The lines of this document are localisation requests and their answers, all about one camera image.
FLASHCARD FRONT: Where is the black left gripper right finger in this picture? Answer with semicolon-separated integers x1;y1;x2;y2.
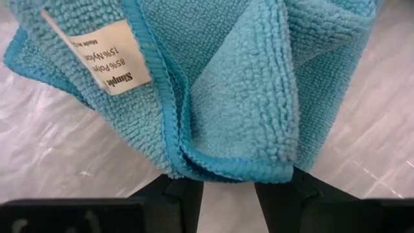
254;166;414;233

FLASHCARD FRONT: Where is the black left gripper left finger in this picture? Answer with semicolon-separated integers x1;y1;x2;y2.
0;174;204;233

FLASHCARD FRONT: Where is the blue microfiber towel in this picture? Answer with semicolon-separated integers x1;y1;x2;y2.
3;0;385;184

